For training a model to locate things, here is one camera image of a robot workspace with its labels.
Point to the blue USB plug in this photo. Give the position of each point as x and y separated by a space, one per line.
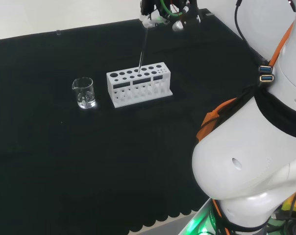
265 68
267 78

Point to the yellow stop button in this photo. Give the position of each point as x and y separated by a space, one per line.
288 203

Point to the clear glass rod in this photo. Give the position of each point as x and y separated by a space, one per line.
143 49

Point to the grey base plate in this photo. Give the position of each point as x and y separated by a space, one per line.
188 216

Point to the black bench cloth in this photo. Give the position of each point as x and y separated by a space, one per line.
64 159

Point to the white test tube rack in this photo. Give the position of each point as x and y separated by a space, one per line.
128 96

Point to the small clear glass beaker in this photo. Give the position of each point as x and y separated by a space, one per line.
85 98

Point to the clear cloth clip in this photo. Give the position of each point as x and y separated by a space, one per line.
58 32
210 14

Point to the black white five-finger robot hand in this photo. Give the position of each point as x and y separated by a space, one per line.
190 12

